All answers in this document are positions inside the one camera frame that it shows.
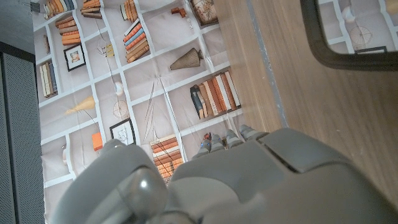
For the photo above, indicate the printed bookshelf backdrop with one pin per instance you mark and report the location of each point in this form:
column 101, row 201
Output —
column 155, row 68

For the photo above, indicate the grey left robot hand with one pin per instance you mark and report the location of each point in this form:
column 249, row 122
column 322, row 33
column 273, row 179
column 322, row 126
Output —
column 248, row 186

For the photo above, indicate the black-framed hand mirror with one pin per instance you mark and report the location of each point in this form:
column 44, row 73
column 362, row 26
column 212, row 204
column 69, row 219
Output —
column 320, row 49

